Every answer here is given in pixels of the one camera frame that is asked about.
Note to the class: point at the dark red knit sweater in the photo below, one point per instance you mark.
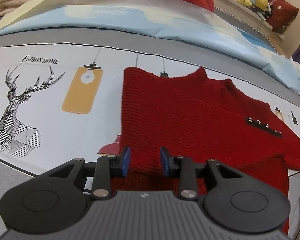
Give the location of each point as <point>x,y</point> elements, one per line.
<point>209,121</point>

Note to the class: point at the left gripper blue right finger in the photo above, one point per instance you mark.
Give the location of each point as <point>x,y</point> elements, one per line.
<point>181,168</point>

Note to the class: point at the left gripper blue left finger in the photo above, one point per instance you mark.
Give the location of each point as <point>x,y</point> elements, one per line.
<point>107,168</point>

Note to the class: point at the light blue folded sheet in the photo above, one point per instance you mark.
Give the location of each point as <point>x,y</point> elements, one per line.
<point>166,19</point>

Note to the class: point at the dark red pillow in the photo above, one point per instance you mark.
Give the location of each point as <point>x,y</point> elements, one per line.
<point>282,15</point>

